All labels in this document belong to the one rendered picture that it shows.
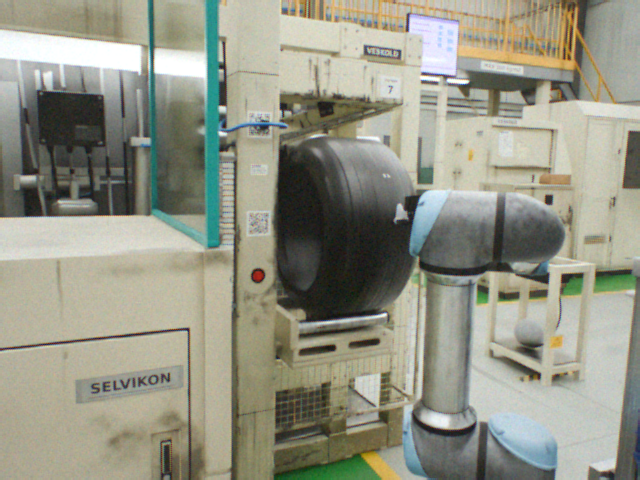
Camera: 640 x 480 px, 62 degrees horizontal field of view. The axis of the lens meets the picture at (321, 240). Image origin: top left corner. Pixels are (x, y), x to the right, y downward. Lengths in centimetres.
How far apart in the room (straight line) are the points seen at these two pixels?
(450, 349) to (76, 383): 59
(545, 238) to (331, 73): 127
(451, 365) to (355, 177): 75
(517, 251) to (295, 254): 126
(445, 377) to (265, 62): 104
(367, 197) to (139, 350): 89
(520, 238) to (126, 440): 67
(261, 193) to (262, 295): 31
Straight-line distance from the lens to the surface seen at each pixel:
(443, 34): 579
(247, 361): 169
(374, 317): 175
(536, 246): 89
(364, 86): 206
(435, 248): 88
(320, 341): 165
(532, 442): 102
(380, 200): 155
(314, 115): 210
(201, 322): 85
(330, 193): 153
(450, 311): 92
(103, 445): 88
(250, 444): 181
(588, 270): 388
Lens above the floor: 140
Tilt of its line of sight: 8 degrees down
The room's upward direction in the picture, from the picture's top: 1 degrees clockwise
